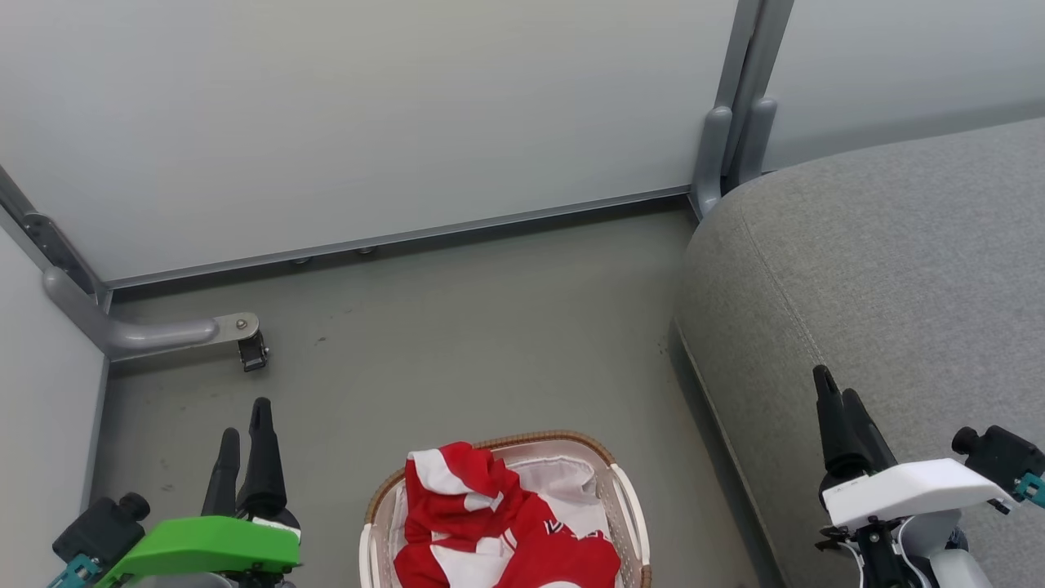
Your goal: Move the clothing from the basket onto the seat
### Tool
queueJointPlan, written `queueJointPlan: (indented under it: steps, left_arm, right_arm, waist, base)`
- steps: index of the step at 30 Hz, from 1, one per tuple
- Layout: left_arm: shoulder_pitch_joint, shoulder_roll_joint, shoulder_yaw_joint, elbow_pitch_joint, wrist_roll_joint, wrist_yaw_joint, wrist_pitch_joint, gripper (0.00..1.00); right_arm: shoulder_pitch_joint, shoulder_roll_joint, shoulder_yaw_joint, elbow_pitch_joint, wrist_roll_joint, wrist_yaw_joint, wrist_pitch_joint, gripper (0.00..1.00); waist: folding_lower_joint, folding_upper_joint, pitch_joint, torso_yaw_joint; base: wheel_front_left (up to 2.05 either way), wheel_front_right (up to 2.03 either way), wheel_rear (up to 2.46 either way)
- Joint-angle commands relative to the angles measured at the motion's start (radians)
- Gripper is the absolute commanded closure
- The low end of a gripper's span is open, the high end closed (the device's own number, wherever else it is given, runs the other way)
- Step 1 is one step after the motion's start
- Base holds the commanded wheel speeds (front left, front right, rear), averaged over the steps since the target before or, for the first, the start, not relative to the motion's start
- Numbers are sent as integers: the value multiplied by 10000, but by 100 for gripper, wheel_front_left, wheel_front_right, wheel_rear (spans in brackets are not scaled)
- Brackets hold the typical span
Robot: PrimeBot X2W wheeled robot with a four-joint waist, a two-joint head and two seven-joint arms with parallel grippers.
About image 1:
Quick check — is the teal left cable connector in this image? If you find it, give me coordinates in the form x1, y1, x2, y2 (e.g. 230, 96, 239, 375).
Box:
47, 554, 105, 588

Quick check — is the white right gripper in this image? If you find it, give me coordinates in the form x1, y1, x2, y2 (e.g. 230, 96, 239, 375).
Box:
812, 365, 1019, 532

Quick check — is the grey hinged partition post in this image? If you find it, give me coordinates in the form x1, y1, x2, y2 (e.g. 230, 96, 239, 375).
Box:
0, 163, 112, 311

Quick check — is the grey partition foot tube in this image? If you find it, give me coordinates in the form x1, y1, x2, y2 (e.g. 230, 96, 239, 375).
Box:
42, 265, 262, 361

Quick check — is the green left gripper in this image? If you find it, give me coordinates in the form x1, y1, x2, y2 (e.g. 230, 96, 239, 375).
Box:
96, 398, 303, 588

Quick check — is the red and white jersey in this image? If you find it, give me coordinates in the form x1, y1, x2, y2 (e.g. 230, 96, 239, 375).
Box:
393, 442, 622, 588

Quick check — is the grey partition corner post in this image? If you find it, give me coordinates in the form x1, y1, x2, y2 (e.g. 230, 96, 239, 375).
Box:
689, 0, 795, 222

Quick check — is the black caster wheel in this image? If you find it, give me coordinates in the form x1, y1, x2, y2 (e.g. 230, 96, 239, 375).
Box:
237, 330, 270, 373

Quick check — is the grey partition bottom rail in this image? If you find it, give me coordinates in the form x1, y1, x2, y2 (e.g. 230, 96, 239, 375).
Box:
104, 185, 695, 292

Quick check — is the white brown-rimmed laundry basket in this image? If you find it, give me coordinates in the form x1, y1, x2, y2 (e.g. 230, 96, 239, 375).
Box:
358, 430, 653, 588

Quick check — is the grey fabric sofa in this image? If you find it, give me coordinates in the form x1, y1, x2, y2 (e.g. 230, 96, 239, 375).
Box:
673, 117, 1045, 588

